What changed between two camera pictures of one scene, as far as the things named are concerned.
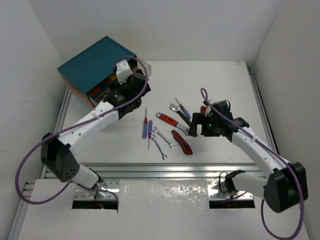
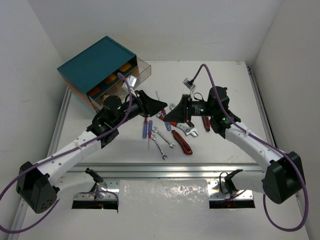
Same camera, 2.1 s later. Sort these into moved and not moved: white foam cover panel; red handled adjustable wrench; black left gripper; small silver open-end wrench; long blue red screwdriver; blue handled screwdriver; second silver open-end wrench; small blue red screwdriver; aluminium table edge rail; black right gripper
Moved: small blue red screwdriver; black right gripper; long blue red screwdriver; black left gripper; blue handled screwdriver
Not moved: red handled adjustable wrench; second silver open-end wrench; small silver open-end wrench; aluminium table edge rail; white foam cover panel
